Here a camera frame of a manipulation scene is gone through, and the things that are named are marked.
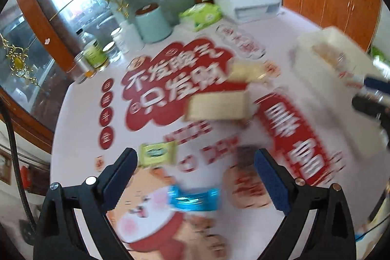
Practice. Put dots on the white green sack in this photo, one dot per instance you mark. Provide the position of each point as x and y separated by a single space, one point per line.
380 56

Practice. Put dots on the yellow snack packet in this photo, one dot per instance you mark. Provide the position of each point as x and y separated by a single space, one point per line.
246 71

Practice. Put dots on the brown wafer packet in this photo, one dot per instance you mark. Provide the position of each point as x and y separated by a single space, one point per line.
218 106

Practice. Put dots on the red object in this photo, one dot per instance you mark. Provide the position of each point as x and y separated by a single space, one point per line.
29 179

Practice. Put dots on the white pill bottle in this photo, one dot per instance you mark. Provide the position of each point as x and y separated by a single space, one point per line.
119 40

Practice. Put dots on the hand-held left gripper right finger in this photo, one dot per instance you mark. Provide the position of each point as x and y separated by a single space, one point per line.
271 183

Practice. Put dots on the small green snack packet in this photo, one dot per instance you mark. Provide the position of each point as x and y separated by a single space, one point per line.
158 153

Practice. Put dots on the shiny blue candy packet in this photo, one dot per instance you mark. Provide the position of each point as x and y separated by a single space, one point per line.
195 199

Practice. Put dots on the white plastic bin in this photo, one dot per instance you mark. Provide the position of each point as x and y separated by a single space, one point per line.
320 77

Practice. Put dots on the green tissue pack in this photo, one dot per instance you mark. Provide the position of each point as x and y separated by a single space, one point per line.
201 16

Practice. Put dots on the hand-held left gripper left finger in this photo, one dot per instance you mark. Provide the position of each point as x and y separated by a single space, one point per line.
117 183

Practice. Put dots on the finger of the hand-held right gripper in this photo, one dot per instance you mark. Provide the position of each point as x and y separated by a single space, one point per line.
376 84
370 106

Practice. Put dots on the small glass jar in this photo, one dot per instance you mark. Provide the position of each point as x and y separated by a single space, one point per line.
112 53

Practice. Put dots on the green label glass bottle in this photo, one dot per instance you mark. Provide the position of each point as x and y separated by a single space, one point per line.
96 54

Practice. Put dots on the printed pink table cover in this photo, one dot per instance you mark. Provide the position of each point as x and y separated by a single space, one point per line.
152 95

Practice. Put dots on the metal can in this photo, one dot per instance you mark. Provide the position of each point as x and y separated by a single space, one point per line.
83 66

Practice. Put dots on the clear bread packet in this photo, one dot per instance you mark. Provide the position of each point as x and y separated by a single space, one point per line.
330 54

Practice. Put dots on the mint green canister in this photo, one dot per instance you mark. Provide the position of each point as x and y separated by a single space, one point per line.
152 25

